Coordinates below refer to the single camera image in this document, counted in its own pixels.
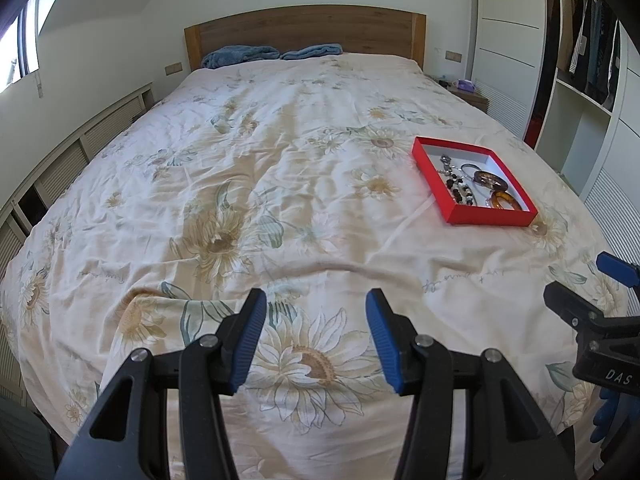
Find dark brown bangle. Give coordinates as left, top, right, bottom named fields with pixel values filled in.
left=472, top=170, right=507, bottom=192

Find blue pillow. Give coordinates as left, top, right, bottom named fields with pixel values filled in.
left=201, top=45, right=281, bottom=70
left=280, top=42, right=344, bottom=61

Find wooden headboard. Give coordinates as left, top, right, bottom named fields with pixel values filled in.
left=184, top=5, right=427, bottom=72

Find red bag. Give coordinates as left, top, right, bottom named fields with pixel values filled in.
left=523, top=105, right=544, bottom=149

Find hanging clothes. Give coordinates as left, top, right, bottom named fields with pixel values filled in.
left=566, top=0, right=622, bottom=107

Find person's right hand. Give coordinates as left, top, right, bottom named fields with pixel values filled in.
left=590, top=385, right=629, bottom=446

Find white slatted cabinet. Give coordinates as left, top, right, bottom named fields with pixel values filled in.
left=0, top=82, right=154, bottom=401

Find blue pillow right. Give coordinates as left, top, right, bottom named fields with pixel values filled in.
left=280, top=42, right=344, bottom=61

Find blue pillow left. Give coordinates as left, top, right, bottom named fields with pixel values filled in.
left=201, top=45, right=281, bottom=70

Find window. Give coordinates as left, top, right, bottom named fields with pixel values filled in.
left=0, top=0, right=57, bottom=94

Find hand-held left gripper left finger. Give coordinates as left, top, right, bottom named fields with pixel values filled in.
left=55, top=287, right=268, bottom=480

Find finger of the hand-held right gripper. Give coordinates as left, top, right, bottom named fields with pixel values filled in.
left=544, top=280, right=640, bottom=337
left=596, top=252, right=640, bottom=287

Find grey ribbed seat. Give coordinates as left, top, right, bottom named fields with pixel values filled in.
left=0, top=395, right=57, bottom=480

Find red cardboard box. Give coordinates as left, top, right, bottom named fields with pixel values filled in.
left=411, top=136, right=539, bottom=228

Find floral bedsheet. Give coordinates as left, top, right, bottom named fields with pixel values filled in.
left=0, top=52, right=634, bottom=480

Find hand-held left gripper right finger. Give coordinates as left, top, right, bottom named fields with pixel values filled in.
left=365, top=288, right=566, bottom=480

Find white wardrobe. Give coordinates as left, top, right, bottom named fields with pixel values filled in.
left=472, top=0, right=557, bottom=147

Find open closet shelving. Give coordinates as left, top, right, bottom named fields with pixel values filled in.
left=525, top=0, right=640, bottom=241

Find amber bangle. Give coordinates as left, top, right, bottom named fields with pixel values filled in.
left=483, top=190, right=521, bottom=211

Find dark bead bracelet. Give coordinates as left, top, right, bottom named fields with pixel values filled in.
left=446, top=172, right=475, bottom=206

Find wooden nightstand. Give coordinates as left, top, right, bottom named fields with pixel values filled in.
left=447, top=82, right=490, bottom=113

